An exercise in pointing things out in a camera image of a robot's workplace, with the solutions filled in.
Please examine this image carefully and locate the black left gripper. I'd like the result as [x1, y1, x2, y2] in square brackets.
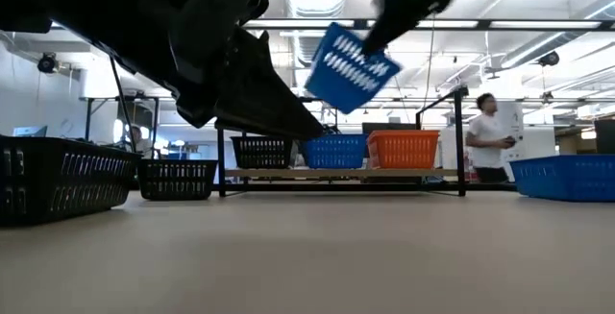
[110, 0, 325, 141]

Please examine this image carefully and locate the blue plastic slotted basket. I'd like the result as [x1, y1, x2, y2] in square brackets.
[301, 133, 369, 170]
[304, 21, 403, 115]
[508, 154, 615, 204]

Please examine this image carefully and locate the orange plastic slotted basket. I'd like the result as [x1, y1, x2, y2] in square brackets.
[366, 129, 441, 170]

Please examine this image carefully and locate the black plastic slotted basket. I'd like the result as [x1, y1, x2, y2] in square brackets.
[230, 135, 295, 170]
[137, 158, 219, 202]
[0, 134, 143, 228]

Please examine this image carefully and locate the dark background screen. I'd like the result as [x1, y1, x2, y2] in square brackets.
[361, 121, 417, 136]

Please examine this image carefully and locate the low wooden bench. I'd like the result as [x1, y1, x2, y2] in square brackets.
[213, 85, 518, 199]

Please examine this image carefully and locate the seated person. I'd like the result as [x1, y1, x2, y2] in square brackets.
[125, 125, 155, 159]

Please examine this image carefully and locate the standing person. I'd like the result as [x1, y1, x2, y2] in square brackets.
[464, 92, 518, 184]

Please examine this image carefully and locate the black slanted rig pole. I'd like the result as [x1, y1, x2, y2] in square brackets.
[109, 57, 137, 155]

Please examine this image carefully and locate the black round ceiling fixture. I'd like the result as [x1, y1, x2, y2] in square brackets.
[536, 50, 561, 68]
[37, 53, 59, 74]

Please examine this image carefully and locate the black cabinet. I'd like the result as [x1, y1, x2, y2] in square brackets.
[594, 119, 615, 156]

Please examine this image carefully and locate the computer monitor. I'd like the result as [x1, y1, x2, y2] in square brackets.
[12, 125, 48, 138]

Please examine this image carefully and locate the thin hanging cable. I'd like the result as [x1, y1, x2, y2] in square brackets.
[422, 12, 436, 111]

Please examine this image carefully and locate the black overhead frame bar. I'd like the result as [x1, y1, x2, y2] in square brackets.
[242, 17, 615, 33]

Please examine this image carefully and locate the black background table frame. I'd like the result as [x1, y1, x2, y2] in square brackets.
[84, 94, 160, 143]

